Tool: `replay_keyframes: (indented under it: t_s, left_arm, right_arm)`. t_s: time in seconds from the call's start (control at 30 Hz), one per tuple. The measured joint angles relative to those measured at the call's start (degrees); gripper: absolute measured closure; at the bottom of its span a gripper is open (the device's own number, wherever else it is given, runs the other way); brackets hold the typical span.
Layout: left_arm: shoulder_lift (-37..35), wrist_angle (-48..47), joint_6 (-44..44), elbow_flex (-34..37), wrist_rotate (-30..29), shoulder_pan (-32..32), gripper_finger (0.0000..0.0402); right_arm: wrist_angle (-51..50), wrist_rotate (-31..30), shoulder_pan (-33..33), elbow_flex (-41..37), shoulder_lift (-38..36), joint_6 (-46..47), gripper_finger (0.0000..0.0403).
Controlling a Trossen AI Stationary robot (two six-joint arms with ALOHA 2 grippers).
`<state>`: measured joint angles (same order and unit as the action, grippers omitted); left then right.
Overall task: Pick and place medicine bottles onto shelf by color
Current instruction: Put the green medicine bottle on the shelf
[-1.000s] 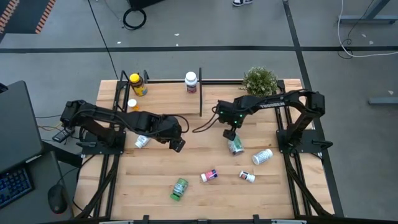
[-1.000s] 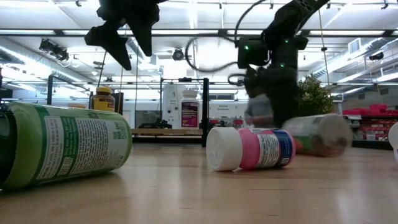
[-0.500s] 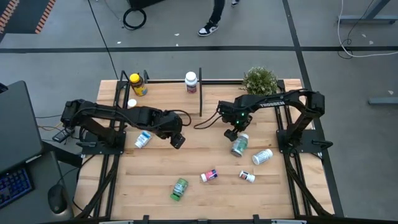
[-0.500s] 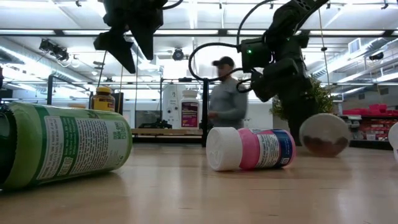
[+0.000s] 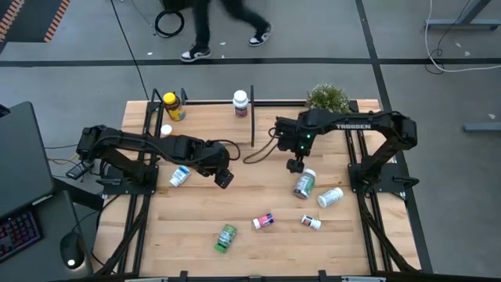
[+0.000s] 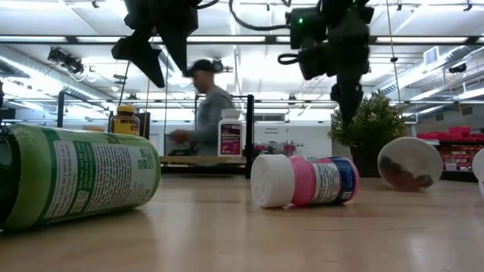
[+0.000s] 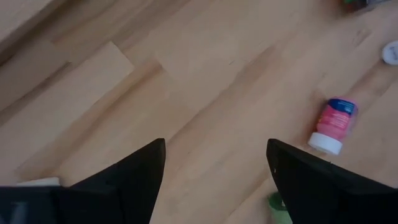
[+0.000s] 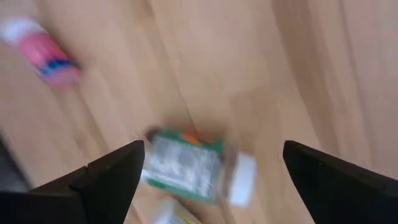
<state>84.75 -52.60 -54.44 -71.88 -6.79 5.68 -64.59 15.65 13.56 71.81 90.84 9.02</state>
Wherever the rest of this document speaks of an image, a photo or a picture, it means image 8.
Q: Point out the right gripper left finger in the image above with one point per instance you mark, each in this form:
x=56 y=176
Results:
x=93 y=193

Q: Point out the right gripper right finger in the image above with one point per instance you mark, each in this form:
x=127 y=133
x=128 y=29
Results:
x=342 y=193

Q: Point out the clear bottle with green label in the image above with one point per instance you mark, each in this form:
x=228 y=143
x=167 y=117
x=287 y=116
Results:
x=186 y=168

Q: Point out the pink bottle with white cap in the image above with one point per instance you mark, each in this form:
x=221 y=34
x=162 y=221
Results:
x=43 y=53

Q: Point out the white bottle with grey label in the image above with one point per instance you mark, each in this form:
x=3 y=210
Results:
x=174 y=216

